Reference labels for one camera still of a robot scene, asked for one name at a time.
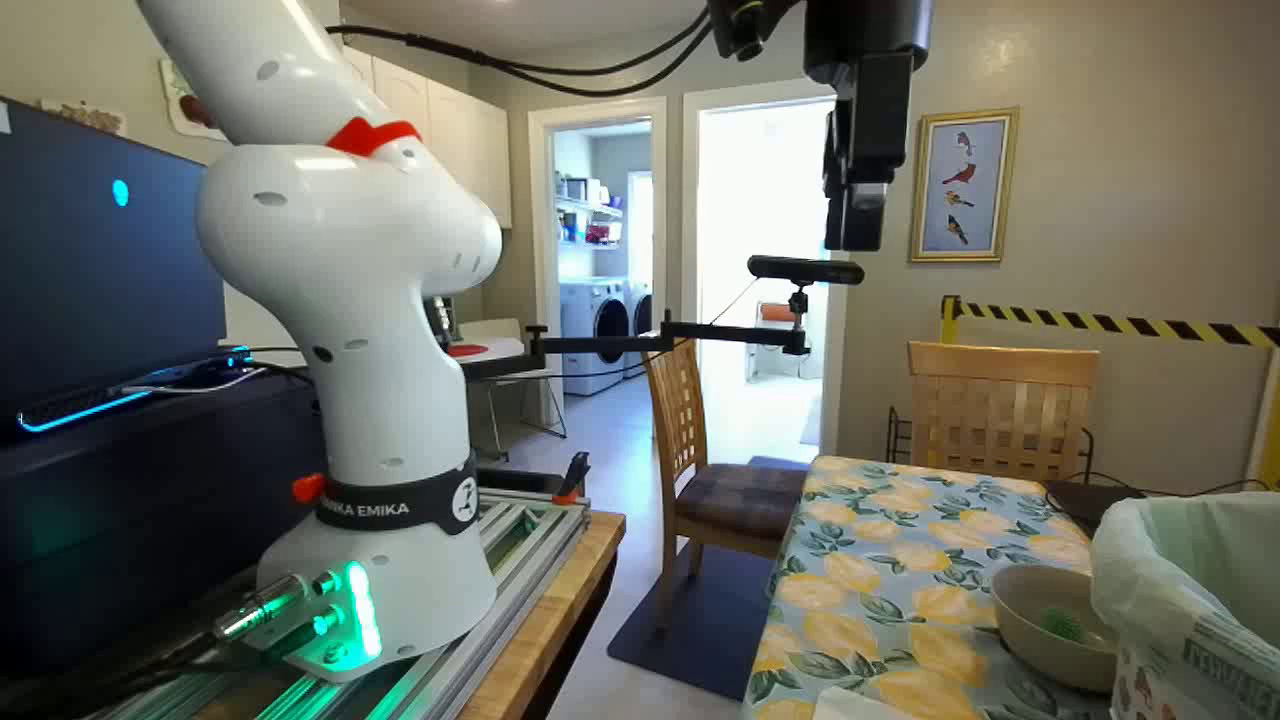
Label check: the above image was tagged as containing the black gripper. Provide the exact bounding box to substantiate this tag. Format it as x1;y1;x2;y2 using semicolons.
798;0;934;257

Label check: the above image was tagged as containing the black clamp orange handle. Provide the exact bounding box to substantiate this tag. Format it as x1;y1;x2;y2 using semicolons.
475;448;596;511

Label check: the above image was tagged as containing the beige bowl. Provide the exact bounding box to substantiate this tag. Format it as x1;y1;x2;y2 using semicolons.
989;559;1124;701

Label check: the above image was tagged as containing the black cabinet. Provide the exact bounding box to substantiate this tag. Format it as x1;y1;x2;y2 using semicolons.
0;369;331;675

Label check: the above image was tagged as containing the lemon print tablecloth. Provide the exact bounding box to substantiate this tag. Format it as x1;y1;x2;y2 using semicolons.
741;453;1134;720

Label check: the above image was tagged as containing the wooden chair with seat cushion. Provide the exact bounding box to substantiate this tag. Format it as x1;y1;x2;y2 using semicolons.
641;338;815;631

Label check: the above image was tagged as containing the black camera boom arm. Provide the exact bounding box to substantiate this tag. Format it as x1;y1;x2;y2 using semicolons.
518;308;815;369

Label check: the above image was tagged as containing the black stereo camera bar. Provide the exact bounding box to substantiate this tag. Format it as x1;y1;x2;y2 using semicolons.
744;252;866;287

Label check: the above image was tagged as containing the wooden workbench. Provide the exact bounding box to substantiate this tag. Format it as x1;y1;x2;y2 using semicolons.
455;508;632;720

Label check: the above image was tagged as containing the aluminium mounting rail plate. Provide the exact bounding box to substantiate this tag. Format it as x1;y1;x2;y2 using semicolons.
95;483;596;720

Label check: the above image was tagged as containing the orange knob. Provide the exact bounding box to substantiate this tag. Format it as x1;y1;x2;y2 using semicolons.
289;465;331;508

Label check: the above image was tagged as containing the black computer monitor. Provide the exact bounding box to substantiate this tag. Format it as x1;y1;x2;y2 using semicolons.
0;92;232;421

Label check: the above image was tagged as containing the white side table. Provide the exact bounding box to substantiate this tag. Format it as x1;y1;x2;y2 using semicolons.
442;318;575;465

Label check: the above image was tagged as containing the fruit wall picture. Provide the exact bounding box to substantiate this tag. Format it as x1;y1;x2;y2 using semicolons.
155;52;224;146

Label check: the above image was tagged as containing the dark blue floor mat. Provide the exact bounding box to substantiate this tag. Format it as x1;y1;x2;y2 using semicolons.
603;538;783;707

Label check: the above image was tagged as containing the glowing blue edged device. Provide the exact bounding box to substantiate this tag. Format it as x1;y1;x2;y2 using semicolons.
11;346;263;441

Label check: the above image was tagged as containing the framed bird picture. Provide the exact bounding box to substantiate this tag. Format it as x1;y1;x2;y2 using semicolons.
906;107;1024;270

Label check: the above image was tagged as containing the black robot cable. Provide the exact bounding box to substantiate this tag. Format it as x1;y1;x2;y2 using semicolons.
325;3;723;100

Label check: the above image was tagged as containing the yellow black caution tape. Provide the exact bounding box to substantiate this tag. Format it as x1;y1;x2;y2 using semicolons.
934;292;1280;357

